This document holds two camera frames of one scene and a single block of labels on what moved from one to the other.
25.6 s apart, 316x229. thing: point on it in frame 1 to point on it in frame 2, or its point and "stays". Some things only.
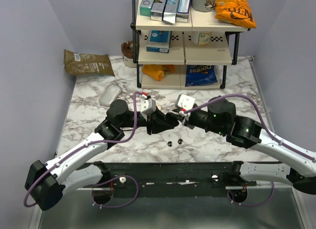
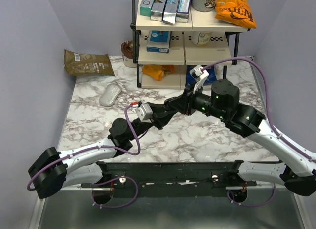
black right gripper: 187,122 to 184,102
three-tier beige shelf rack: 183,55 stays
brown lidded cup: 127,50 stays
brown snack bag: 87,63 stays
